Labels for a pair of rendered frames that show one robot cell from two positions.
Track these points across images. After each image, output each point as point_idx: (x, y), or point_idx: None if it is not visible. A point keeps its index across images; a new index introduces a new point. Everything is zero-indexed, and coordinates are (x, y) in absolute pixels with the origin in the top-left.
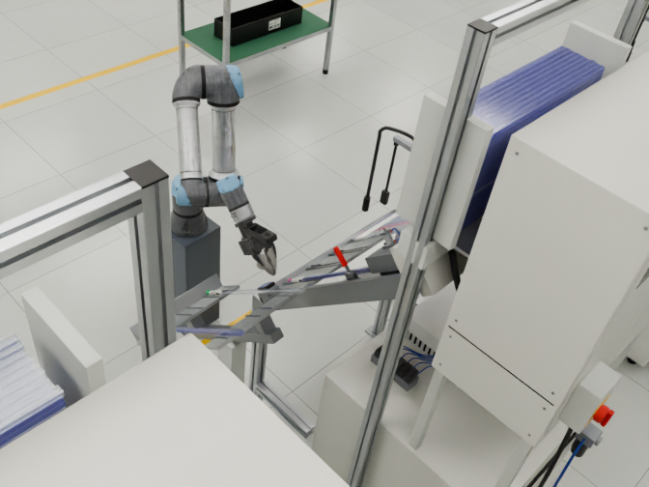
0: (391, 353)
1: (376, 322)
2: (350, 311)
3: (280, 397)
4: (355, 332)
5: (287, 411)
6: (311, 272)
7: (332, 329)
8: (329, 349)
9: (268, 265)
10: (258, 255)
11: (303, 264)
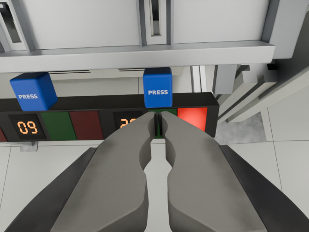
0: None
1: (21, 142)
2: (25, 179)
3: (197, 85)
4: (44, 155)
5: (202, 68)
6: None
7: (57, 173)
8: (77, 157)
9: (182, 136)
10: (261, 228)
11: (14, 70)
